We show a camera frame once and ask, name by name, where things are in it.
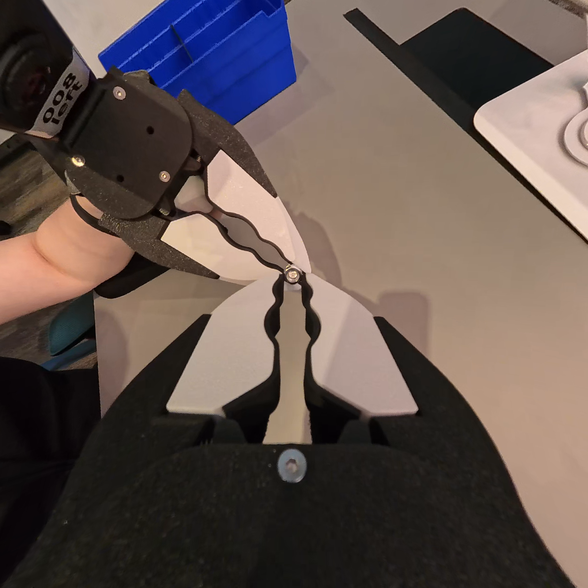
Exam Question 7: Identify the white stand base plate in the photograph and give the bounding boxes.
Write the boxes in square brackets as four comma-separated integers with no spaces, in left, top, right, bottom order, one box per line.
[473,60,588,242]

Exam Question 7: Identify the person's black trousers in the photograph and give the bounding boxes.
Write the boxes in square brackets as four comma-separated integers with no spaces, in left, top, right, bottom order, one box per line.
[0,357,103,579]

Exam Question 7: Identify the blue bin with divider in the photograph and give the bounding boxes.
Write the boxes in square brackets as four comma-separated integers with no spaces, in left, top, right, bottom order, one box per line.
[98,0,297,126]

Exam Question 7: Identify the grey desk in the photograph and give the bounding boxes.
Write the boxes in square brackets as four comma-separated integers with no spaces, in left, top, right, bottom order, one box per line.
[94,0,588,588]

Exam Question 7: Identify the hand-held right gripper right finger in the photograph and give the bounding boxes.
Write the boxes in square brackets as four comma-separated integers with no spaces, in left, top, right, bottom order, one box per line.
[301,274,420,442]

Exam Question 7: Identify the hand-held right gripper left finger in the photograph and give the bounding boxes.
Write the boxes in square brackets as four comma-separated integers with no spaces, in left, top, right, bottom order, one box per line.
[165,276,284,444]

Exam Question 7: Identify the black wristband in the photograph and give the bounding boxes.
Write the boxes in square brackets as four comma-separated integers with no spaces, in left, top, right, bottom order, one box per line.
[69,192,113,232]

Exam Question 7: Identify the person's left forearm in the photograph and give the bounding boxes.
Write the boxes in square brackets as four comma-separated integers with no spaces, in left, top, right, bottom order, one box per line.
[0,195,141,327]

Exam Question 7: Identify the dark office chair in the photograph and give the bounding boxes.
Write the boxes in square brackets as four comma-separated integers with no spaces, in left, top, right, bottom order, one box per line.
[46,294,98,371]

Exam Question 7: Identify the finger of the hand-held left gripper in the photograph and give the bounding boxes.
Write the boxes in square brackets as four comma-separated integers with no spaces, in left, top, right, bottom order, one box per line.
[202,148,314,276]
[157,211,289,283]

